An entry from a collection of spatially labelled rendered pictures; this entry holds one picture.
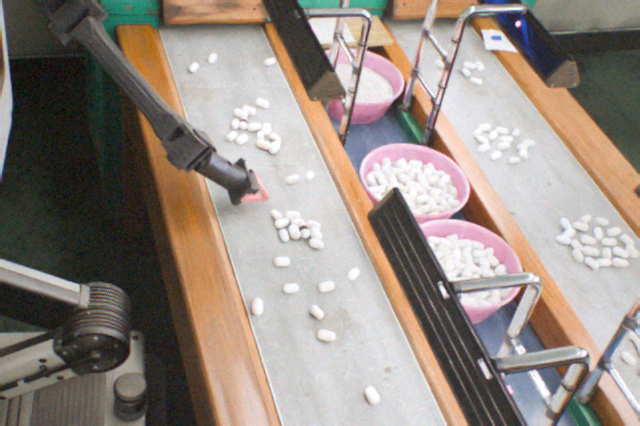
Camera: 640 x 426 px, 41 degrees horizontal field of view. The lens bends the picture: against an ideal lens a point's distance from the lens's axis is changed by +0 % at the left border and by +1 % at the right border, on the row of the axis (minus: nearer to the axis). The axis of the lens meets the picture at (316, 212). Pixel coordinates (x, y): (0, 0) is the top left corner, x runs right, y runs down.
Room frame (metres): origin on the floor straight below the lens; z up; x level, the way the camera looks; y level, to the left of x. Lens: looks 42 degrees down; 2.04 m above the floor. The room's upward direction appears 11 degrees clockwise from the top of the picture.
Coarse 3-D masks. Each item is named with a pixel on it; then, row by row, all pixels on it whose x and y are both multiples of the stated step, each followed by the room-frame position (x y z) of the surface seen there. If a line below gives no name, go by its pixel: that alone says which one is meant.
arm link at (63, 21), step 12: (36, 0) 1.55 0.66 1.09; (48, 0) 1.56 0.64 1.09; (60, 0) 1.61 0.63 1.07; (72, 0) 1.58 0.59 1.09; (48, 12) 1.56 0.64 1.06; (60, 12) 1.57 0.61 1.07; (72, 12) 1.56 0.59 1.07; (84, 12) 1.57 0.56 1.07; (60, 24) 1.55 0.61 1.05; (72, 24) 1.56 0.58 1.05
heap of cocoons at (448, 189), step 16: (384, 160) 1.71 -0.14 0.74; (400, 160) 1.72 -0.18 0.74; (416, 160) 1.74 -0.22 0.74; (368, 176) 1.64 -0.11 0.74; (384, 176) 1.65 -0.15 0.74; (400, 176) 1.66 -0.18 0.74; (416, 176) 1.69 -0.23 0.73; (432, 176) 1.68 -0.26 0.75; (448, 176) 1.70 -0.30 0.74; (384, 192) 1.61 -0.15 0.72; (416, 192) 1.62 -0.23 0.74; (432, 192) 1.62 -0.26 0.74; (448, 192) 1.65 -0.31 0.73; (416, 208) 1.56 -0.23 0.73; (432, 208) 1.57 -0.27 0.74; (448, 208) 1.58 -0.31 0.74
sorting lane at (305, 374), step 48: (192, 48) 2.04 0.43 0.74; (240, 48) 2.09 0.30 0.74; (192, 96) 1.82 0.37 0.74; (240, 96) 1.86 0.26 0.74; (288, 96) 1.91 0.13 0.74; (288, 144) 1.70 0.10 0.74; (288, 192) 1.52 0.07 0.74; (336, 192) 1.56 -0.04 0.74; (240, 240) 1.33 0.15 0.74; (288, 240) 1.36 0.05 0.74; (336, 240) 1.39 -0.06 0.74; (240, 288) 1.19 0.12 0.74; (336, 288) 1.25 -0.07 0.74; (288, 336) 1.10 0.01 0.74; (336, 336) 1.12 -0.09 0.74; (384, 336) 1.15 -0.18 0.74; (288, 384) 0.98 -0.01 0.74; (336, 384) 1.01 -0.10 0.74; (384, 384) 1.03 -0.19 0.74
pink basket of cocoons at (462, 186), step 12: (396, 144) 1.75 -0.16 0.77; (408, 144) 1.76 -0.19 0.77; (372, 156) 1.69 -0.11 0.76; (384, 156) 1.72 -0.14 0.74; (396, 156) 1.74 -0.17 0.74; (408, 156) 1.75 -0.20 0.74; (420, 156) 1.75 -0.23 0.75; (432, 156) 1.75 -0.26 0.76; (444, 156) 1.74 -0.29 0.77; (456, 168) 1.71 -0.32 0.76; (456, 180) 1.69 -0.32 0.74; (456, 192) 1.66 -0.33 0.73; (468, 192) 1.62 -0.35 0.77; (420, 216) 1.50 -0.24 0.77; (432, 216) 1.51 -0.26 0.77; (444, 216) 1.53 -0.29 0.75; (432, 228) 1.54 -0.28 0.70
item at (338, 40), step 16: (320, 16) 1.69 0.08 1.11; (336, 16) 1.70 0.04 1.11; (352, 16) 1.72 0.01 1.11; (368, 16) 1.74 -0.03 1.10; (336, 32) 1.88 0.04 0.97; (368, 32) 1.74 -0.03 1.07; (336, 48) 1.88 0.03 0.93; (336, 64) 1.89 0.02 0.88; (352, 64) 1.76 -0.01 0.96; (352, 80) 1.74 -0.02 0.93; (352, 96) 1.74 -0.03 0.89; (352, 112) 1.75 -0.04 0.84
